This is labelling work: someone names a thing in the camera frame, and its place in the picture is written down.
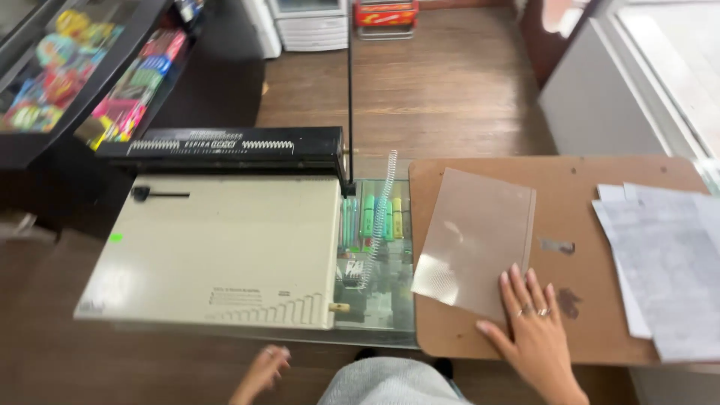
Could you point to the person's left hand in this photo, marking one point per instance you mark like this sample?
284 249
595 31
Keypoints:
264 368

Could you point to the person's right hand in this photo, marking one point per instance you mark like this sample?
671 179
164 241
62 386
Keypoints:
534 337

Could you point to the person's left fingers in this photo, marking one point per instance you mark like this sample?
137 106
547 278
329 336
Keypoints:
278 357

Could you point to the transparent plastic cover sheet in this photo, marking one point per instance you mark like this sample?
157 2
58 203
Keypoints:
472 236

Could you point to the person's black shoe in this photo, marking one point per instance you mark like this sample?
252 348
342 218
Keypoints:
444 367
365 354

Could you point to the person's grey clothing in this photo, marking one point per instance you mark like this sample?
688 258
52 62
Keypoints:
388 382

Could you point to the beige and black binding machine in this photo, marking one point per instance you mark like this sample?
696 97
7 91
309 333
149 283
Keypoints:
225 247

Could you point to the green highlighter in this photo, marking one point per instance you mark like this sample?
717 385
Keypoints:
368 216

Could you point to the clear plastic spiral coil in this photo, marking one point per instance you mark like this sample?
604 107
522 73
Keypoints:
381 214

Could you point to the yellow highlighter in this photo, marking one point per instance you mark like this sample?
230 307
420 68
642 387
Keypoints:
397 218

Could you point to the black binding machine lever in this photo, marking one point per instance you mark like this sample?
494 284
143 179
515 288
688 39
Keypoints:
350 84

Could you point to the brown hardboard sheet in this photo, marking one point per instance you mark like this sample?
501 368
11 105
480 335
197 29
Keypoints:
568 225

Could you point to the white appliance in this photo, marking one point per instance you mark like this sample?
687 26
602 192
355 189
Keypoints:
263 25

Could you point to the white drawer unit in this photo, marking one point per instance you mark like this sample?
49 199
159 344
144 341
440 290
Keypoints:
312 25

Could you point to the black shelf of colourful goods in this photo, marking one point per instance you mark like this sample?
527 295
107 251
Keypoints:
84 79

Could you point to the stack of white papers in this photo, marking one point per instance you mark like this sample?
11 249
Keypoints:
669 264

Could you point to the white chest freezer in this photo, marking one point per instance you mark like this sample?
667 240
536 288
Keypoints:
619 84

